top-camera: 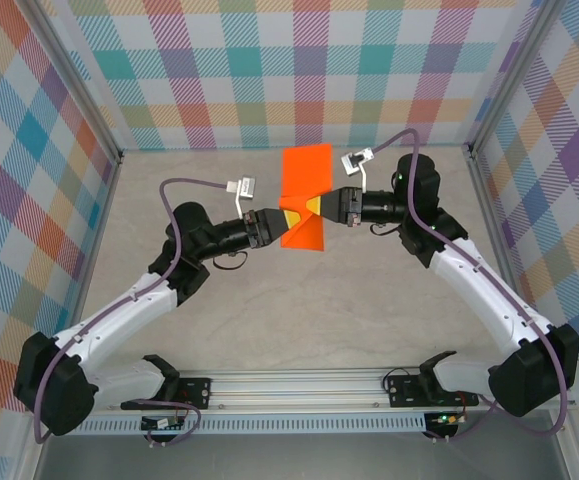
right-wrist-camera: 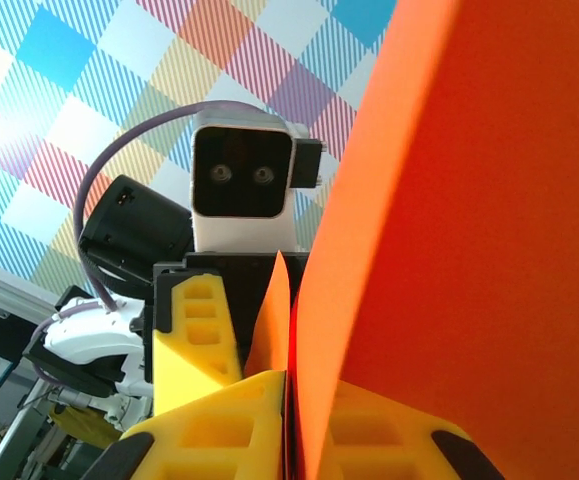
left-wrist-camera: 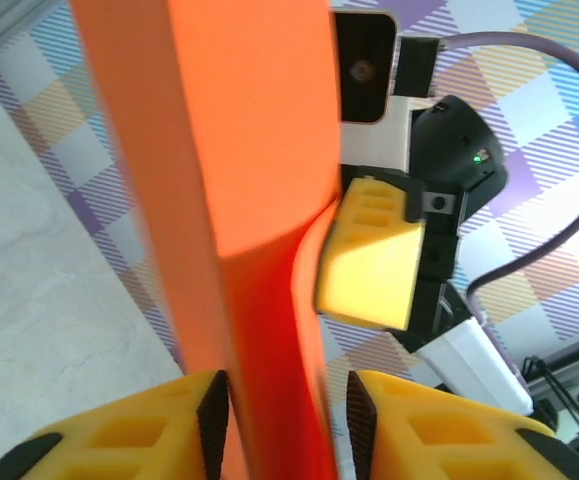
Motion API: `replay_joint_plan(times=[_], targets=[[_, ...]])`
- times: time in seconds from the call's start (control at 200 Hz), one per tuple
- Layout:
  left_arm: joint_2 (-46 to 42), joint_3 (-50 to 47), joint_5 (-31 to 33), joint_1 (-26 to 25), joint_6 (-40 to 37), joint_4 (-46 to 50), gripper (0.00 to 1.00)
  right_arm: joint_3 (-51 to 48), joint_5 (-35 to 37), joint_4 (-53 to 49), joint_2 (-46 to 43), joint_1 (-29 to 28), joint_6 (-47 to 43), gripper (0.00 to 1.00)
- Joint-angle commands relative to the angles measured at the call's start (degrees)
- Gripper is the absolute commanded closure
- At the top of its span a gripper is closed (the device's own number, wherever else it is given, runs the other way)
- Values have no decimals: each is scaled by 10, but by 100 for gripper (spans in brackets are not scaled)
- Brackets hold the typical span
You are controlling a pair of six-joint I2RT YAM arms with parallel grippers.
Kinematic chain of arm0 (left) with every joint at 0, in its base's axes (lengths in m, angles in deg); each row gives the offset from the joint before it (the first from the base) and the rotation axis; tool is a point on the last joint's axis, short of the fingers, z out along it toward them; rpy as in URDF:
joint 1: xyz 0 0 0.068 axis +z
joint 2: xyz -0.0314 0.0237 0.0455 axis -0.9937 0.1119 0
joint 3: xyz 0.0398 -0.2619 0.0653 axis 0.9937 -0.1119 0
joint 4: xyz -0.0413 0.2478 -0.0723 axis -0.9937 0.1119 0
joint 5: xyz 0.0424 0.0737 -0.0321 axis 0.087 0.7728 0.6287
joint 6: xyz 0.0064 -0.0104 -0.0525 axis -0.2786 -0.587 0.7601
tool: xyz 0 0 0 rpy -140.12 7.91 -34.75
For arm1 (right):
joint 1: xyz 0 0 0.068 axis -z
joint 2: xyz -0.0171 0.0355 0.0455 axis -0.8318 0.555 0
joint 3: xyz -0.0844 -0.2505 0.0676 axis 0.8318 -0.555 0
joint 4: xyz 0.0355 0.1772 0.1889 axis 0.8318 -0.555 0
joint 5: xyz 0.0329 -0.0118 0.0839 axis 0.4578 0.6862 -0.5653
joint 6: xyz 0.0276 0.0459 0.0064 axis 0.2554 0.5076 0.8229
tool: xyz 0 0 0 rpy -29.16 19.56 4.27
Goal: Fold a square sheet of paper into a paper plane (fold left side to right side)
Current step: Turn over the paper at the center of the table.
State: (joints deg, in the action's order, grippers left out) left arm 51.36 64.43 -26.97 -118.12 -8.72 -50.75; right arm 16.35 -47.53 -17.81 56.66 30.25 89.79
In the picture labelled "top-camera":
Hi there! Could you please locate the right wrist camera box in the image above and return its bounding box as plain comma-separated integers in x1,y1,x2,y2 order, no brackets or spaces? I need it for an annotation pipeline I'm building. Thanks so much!
340,148,374,194

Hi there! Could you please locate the grey metal panel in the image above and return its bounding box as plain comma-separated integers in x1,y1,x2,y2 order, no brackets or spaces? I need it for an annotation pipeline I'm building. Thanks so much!
33,433,570,480

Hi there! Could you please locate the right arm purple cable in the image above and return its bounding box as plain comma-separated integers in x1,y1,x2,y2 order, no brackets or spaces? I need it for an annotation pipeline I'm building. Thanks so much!
371,128,570,444

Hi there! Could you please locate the black circuit board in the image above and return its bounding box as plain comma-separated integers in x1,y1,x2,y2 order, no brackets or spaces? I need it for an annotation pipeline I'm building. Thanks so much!
140,415,186,432

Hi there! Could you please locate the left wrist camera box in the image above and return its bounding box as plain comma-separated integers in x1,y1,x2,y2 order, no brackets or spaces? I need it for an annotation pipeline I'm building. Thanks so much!
225,175,259,219

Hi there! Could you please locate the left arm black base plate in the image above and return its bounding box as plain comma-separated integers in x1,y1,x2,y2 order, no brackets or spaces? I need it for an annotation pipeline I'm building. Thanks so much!
121,377,214,411

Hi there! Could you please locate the orange cloth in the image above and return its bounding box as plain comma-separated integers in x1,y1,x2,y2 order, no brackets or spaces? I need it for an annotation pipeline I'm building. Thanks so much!
277,143,334,253

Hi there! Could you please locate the long aluminium base rail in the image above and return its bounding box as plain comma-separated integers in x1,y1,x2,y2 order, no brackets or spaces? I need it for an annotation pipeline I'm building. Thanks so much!
23,368,578,414

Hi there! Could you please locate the aluminium frame post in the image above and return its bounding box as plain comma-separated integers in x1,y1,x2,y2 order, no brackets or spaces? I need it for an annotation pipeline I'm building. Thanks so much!
18,0,124,166
461,0,565,156

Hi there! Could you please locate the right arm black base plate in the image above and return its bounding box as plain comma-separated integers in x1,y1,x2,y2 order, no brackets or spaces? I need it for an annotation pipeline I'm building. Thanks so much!
387,374,480,409

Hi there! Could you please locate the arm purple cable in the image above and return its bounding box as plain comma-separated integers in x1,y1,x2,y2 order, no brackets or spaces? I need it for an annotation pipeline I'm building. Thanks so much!
32,178,230,448
371,128,570,444

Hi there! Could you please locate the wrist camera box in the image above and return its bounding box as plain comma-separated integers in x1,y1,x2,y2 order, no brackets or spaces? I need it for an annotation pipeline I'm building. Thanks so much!
225,175,259,219
340,148,374,194

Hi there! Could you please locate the aluminium table side rail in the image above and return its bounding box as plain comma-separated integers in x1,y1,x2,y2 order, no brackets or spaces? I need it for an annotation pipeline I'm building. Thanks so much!
467,144,534,334
66,152,124,341

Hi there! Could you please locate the perforated metal cable tray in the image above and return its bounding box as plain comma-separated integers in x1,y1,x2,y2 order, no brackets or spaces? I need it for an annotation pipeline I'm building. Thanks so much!
48,413,428,435

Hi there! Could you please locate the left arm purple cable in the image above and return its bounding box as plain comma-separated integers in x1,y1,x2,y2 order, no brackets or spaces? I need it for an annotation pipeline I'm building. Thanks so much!
32,178,230,448

